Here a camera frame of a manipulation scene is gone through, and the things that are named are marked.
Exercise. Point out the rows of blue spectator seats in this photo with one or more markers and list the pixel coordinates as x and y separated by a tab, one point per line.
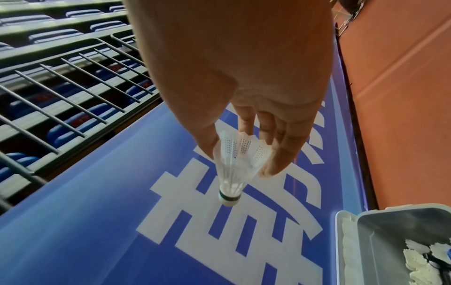
70	130

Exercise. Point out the person's right hand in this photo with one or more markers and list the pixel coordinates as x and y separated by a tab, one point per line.
229	55

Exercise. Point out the blue printed barrier board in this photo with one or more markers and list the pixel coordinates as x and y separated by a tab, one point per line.
88	222

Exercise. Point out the shuttlecocks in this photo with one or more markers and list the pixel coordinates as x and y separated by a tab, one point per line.
419	261

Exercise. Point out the clear plastic storage bin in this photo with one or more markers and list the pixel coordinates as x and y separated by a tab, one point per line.
380	250

